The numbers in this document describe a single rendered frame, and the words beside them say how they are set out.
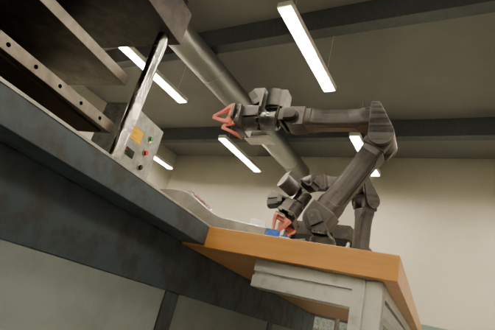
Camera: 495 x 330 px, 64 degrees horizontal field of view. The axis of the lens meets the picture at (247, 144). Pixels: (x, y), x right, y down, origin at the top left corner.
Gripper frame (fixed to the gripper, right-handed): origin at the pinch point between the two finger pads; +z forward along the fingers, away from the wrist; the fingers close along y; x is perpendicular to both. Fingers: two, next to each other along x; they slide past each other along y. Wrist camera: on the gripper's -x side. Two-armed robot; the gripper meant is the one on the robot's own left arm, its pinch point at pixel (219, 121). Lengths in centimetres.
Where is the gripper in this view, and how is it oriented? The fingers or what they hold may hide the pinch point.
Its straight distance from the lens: 125.6
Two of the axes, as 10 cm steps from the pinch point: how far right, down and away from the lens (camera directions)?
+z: -9.0, -0.1, 4.3
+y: -3.8, -4.6, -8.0
